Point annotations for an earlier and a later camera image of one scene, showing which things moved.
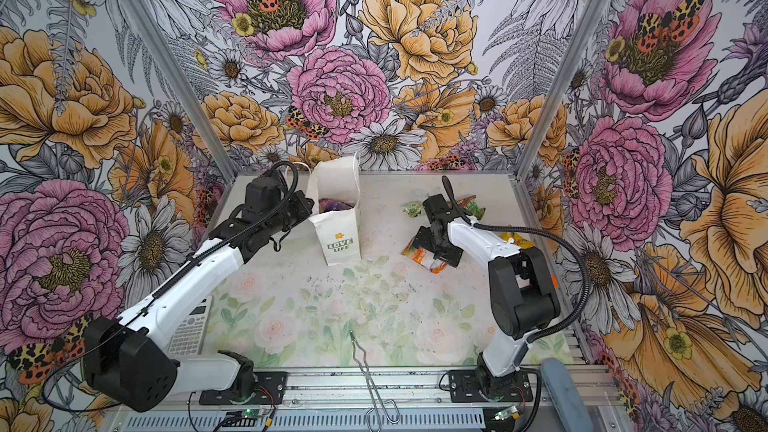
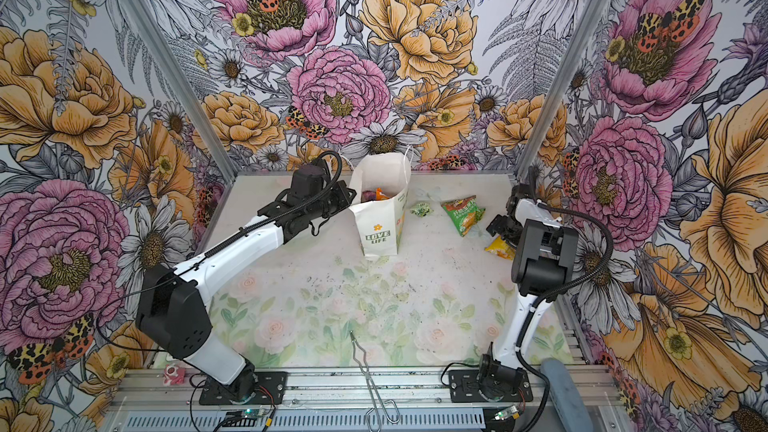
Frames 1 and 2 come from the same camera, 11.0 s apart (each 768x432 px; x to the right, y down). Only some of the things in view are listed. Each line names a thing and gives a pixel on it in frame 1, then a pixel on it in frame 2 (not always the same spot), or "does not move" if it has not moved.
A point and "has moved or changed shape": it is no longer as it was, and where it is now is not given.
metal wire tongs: [373, 417] does not move
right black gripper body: [441, 247] -> [509, 227]
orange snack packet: [425, 258] -> [379, 195]
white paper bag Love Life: [333, 184] -> [379, 209]
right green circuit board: [509, 412] does not move
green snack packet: [471, 204] does not move
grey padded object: [565, 396] does not move
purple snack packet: [325, 205] has moved or changed shape
